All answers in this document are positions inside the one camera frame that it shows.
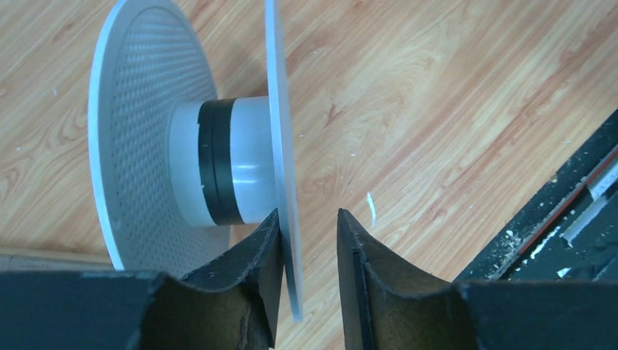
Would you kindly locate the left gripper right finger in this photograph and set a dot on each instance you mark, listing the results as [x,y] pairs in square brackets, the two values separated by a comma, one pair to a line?
[389,303]

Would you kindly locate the grey perforated cable spool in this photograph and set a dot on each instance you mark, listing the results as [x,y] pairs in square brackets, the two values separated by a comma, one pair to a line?
[174,166]

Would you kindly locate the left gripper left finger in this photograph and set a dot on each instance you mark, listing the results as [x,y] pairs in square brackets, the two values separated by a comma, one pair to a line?
[232,302]

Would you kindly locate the wooden chessboard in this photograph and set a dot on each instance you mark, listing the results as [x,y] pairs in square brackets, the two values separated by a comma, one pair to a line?
[20,259]

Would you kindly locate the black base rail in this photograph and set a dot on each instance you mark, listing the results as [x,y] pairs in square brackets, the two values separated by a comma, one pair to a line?
[568,229]

